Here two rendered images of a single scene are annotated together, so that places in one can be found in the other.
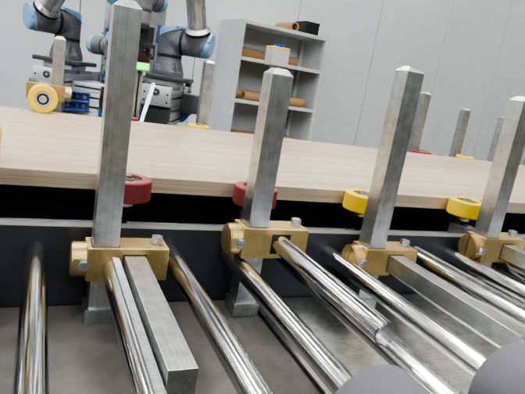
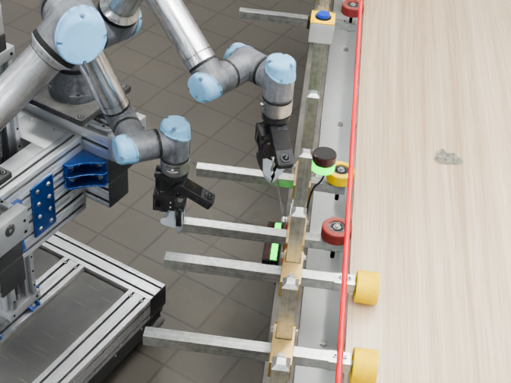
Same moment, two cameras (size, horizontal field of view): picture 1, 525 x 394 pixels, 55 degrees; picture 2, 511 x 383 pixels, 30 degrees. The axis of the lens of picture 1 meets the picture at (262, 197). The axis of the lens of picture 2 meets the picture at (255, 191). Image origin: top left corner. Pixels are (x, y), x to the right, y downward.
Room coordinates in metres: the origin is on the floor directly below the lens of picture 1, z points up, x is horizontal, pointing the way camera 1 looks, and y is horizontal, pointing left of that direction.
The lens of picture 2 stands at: (0.93, 2.28, 2.56)
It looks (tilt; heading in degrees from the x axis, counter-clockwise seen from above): 39 degrees down; 298
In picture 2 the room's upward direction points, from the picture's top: 5 degrees clockwise
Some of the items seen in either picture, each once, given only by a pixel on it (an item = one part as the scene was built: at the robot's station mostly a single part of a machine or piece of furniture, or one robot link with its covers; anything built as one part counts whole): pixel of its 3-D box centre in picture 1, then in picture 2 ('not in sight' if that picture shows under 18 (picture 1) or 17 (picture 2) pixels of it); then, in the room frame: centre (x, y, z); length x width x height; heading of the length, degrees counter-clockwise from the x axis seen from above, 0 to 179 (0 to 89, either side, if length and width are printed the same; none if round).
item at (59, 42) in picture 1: (55, 111); (290, 282); (1.65, 0.72, 0.88); 0.03 x 0.03 x 0.48; 25
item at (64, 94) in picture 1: (48, 91); (291, 270); (1.64, 0.74, 0.95); 0.13 x 0.06 x 0.05; 115
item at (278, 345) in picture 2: not in sight; (282, 347); (1.53, 0.97, 0.95); 0.13 x 0.06 x 0.05; 115
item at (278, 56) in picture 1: (276, 57); (322, 28); (1.97, 0.03, 1.18); 0.07 x 0.07 x 0.08; 25
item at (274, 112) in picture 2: (139, 18); (275, 106); (1.84, 0.53, 1.23); 0.08 x 0.08 x 0.05
